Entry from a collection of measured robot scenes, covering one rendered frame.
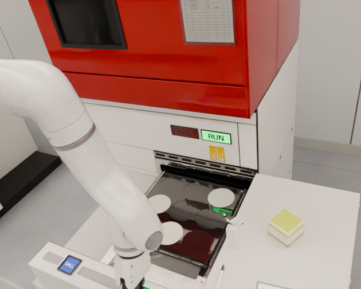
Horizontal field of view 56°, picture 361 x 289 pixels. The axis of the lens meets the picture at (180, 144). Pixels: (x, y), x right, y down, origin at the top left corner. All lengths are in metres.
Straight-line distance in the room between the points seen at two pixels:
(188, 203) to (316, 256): 0.49
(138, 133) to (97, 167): 0.77
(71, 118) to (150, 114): 0.74
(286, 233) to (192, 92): 0.52
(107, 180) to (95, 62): 0.68
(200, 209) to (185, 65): 0.52
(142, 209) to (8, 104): 0.32
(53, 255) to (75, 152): 0.61
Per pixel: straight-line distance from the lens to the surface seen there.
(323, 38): 2.59
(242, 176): 1.31
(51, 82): 0.61
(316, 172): 2.80
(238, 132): 1.21
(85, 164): 0.68
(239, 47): 1.00
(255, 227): 1.11
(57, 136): 0.65
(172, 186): 1.37
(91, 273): 1.12
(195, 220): 1.23
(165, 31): 1.08
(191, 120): 1.26
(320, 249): 1.08
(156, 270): 1.15
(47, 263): 1.20
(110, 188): 0.71
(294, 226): 1.03
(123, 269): 0.89
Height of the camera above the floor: 1.81
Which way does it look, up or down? 35 degrees down
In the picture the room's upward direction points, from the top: 10 degrees counter-clockwise
